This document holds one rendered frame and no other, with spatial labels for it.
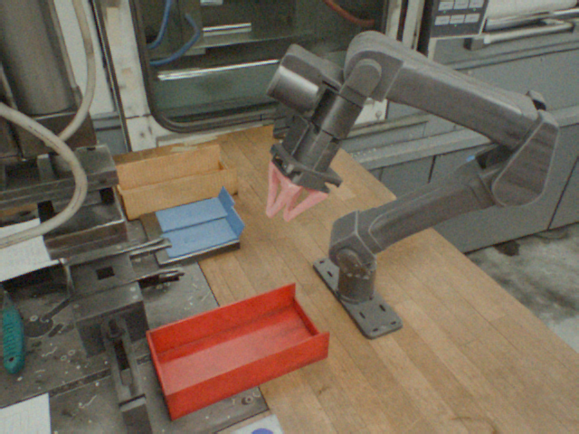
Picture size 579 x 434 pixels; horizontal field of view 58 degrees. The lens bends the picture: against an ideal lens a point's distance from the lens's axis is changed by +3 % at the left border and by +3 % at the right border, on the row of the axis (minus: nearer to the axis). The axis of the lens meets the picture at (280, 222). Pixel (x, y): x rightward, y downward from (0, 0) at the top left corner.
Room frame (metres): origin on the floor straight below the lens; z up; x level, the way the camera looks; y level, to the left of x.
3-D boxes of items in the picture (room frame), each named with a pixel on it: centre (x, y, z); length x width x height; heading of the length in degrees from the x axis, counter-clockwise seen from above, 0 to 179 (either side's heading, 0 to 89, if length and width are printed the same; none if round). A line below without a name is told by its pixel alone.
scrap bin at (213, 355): (0.50, 0.06, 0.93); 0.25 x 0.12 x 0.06; 115
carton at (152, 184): (0.96, 0.24, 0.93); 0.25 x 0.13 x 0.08; 115
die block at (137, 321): (0.61, 0.30, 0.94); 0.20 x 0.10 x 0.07; 25
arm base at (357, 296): (0.64, -0.13, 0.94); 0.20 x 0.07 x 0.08; 25
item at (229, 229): (0.78, 0.15, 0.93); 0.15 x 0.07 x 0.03; 115
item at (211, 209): (0.85, 0.18, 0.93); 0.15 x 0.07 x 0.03; 114
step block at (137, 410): (0.39, 0.19, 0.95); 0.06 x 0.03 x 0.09; 25
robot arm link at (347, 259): (0.64, -0.12, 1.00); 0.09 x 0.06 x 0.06; 170
